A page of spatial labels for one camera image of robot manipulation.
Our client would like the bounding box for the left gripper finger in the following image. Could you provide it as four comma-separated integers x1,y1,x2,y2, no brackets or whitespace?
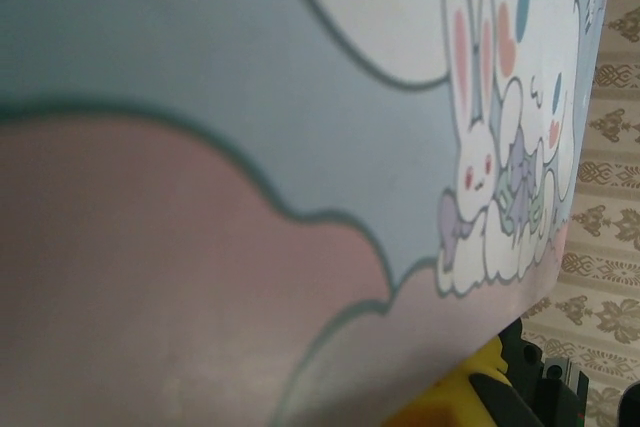
382,335,549,427

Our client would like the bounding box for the blue cartoon tin box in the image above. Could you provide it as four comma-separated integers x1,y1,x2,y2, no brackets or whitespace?
0,0,619,427

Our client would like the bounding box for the right wrist camera box silver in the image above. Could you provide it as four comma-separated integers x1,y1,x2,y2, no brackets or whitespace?
544,352,592,427

